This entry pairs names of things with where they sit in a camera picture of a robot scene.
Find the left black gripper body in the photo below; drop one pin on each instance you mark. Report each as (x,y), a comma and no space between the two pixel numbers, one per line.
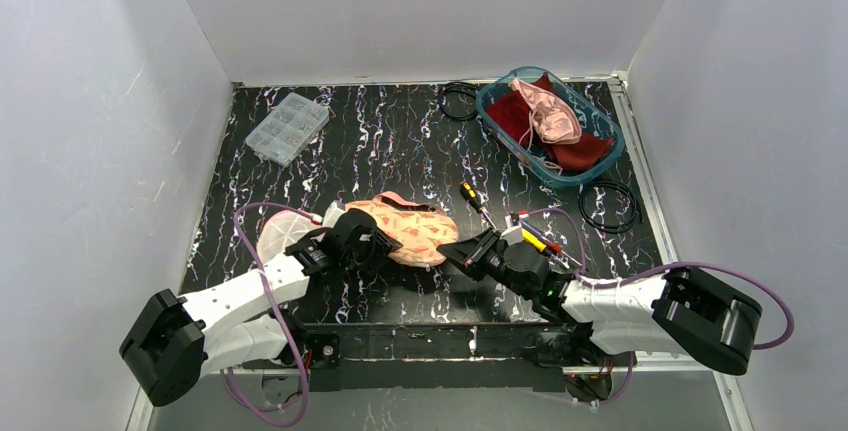
(370,242)

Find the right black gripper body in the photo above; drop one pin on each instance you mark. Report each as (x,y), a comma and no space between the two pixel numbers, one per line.
(485,253)

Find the floral mesh laundry bag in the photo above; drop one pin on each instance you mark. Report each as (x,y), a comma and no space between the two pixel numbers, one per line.
(419,228)

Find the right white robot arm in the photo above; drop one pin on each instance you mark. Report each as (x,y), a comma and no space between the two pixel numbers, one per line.
(681,309)

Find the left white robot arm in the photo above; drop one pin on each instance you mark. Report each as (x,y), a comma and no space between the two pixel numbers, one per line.
(232,309)

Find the white round mesh laundry bag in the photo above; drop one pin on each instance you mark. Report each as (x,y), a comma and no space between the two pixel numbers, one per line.
(279,232)

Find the pink bra in basin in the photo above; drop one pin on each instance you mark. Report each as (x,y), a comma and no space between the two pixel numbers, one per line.
(550,117)

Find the black yellow screwdriver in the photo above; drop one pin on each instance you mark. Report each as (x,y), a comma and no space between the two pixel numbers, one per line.
(473,199)

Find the clear plastic compartment box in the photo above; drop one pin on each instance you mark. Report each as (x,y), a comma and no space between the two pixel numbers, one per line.
(288,128)

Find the teal plastic basin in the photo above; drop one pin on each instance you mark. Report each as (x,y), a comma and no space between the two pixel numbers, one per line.
(535,159)

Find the dark red cloth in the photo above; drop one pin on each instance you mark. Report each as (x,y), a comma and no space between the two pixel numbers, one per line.
(510,112)

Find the yellow handled screwdriver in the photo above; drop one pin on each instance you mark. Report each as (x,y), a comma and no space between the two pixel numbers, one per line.
(541,244)

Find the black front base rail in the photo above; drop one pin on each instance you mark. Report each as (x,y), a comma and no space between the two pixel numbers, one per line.
(363,356)

